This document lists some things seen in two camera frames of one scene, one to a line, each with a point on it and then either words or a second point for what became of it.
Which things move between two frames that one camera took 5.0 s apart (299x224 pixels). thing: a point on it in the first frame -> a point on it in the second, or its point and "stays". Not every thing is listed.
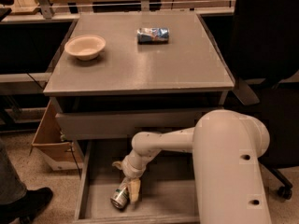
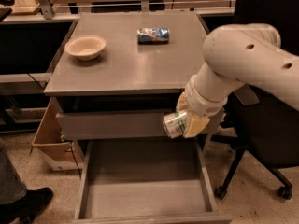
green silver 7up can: (121, 198) -> (174, 124)
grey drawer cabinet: (120, 74) stays
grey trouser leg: (12, 189) stays
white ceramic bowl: (85, 47) stays
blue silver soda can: (155, 35) stays
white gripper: (131, 171) -> (203, 105)
